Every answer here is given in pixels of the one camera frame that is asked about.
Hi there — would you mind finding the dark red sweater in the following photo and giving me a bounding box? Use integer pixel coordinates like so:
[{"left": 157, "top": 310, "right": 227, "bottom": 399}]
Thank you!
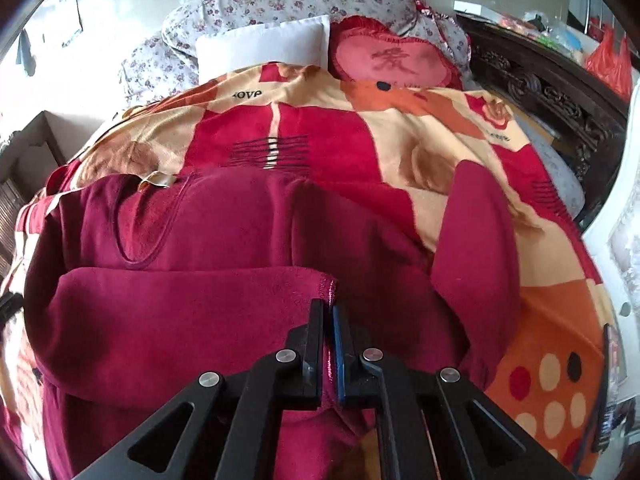
[{"left": 25, "top": 162, "right": 520, "bottom": 479}]

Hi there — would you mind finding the red orange patterned blanket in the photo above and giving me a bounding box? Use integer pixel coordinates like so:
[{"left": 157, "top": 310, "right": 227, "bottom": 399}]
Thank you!
[{"left": 2, "top": 63, "right": 611, "bottom": 476}]

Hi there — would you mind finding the dark wooden side table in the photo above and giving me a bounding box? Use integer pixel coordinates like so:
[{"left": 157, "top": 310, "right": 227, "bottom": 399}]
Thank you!
[{"left": 1, "top": 110, "right": 105, "bottom": 276}]

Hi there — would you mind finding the dark carved wooden headboard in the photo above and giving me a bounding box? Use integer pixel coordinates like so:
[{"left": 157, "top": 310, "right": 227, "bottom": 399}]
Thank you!
[{"left": 456, "top": 13, "right": 629, "bottom": 230}]

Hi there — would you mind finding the floral quilt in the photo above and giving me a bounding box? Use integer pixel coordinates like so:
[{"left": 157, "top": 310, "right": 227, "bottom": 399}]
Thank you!
[{"left": 119, "top": 0, "right": 471, "bottom": 106}]

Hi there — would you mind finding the red heart cushion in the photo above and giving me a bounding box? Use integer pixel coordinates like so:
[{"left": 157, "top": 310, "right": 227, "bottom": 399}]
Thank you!
[{"left": 329, "top": 15, "right": 462, "bottom": 90}]

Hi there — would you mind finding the white pillow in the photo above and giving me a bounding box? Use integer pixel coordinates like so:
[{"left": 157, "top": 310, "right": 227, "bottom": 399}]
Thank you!
[{"left": 195, "top": 15, "right": 331, "bottom": 84}]

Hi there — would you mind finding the red plastic bag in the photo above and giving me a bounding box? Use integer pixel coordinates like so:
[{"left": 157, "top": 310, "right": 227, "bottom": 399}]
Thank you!
[{"left": 585, "top": 25, "right": 634, "bottom": 101}]

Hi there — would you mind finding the dark hanging cloth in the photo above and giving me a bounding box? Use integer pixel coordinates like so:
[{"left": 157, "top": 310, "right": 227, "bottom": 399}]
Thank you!
[{"left": 16, "top": 29, "right": 36, "bottom": 77}]

